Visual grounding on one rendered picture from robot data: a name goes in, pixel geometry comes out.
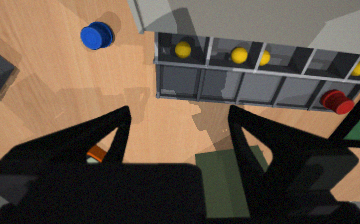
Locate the orange-brown flat block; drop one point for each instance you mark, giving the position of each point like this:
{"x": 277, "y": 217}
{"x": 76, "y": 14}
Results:
{"x": 95, "y": 154}

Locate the yellow ball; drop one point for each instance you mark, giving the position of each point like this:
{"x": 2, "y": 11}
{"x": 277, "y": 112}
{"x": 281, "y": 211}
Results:
{"x": 356, "y": 71}
{"x": 265, "y": 59}
{"x": 182, "y": 49}
{"x": 239, "y": 55}

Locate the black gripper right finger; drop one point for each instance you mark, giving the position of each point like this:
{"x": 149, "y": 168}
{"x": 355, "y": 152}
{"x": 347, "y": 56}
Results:
{"x": 301, "y": 161}

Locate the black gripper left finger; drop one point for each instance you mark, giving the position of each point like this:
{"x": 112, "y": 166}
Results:
{"x": 73, "y": 143}

